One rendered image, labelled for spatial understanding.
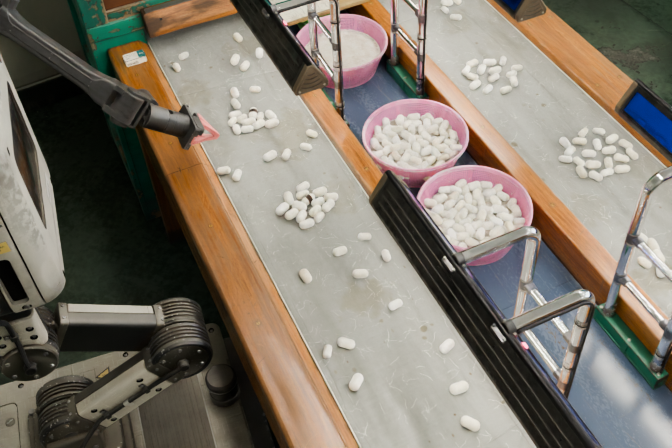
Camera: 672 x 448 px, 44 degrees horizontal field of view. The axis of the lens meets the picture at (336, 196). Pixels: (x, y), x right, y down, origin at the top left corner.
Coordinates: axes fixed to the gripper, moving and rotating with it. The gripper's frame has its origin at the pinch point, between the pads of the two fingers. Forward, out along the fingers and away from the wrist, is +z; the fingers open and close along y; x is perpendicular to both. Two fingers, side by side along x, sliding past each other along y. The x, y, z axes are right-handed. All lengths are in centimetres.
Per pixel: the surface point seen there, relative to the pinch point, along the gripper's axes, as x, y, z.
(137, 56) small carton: 8.8, 46.4, -4.2
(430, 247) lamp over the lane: -32, -74, -2
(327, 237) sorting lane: -2.1, -34.7, 16.9
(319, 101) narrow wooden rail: -14.4, 7.6, 27.4
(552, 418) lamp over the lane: -33, -109, -1
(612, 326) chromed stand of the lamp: -28, -81, 53
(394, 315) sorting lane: -5, -61, 20
